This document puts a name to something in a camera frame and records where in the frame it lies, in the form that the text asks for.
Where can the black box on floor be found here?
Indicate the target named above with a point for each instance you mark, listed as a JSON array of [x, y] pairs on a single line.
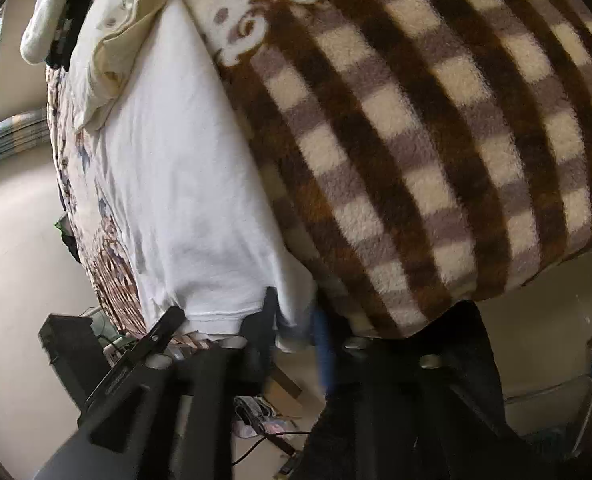
[[75, 355]]

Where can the folded black garment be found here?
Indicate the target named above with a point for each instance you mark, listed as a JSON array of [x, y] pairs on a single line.
[[67, 32]]

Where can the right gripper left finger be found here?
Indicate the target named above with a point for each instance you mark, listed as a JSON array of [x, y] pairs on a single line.
[[156, 417]]

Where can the white long-sleeve shirt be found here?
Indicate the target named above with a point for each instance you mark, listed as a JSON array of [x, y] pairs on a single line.
[[177, 176]]

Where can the floral fleece bed blanket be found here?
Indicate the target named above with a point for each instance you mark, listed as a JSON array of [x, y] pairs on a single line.
[[414, 152]]

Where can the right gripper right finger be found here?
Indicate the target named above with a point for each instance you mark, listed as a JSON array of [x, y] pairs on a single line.
[[426, 407]]

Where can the folded cream garment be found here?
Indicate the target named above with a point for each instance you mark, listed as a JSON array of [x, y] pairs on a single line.
[[109, 41]]

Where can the left blue striped curtain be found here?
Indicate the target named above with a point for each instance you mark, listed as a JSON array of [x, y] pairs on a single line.
[[22, 132]]

